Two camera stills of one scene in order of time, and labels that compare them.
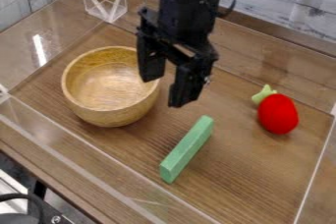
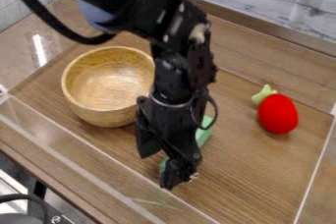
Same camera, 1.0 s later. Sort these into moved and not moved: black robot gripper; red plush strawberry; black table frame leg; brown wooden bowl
Moved: black robot gripper
Not moved: black table frame leg; red plush strawberry; brown wooden bowl
